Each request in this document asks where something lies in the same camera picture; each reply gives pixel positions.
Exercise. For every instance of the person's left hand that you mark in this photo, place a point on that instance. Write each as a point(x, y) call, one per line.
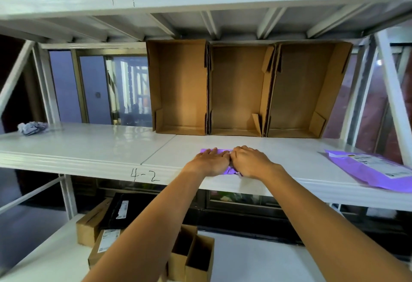
point(209, 164)

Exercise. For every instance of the person's right hand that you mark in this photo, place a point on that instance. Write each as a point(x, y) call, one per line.
point(254, 162)

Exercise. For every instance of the purple mailer bag front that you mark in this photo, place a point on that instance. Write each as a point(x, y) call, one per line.
point(230, 170)

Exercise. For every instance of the purple mailer bag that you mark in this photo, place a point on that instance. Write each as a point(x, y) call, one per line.
point(351, 169)
point(230, 170)

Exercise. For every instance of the person's right forearm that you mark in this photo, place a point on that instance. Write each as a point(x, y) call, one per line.
point(338, 227)

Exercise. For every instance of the person's left forearm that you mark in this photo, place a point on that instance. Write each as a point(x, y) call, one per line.
point(145, 227)

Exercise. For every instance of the white metal shelf rack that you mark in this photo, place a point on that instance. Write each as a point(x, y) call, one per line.
point(80, 150)

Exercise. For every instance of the open brown cardboard box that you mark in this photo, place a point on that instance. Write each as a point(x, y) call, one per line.
point(180, 88)
point(302, 88)
point(238, 88)

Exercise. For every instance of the black package with white label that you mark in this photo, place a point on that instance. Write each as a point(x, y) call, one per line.
point(135, 207)

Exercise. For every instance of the cardboard carton with white label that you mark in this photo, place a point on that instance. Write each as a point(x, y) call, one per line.
point(95, 257)

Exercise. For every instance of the crumpled blue plastic film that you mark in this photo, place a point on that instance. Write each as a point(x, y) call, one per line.
point(32, 128)

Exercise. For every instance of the metal window frame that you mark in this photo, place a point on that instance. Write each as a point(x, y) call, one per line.
point(64, 92)

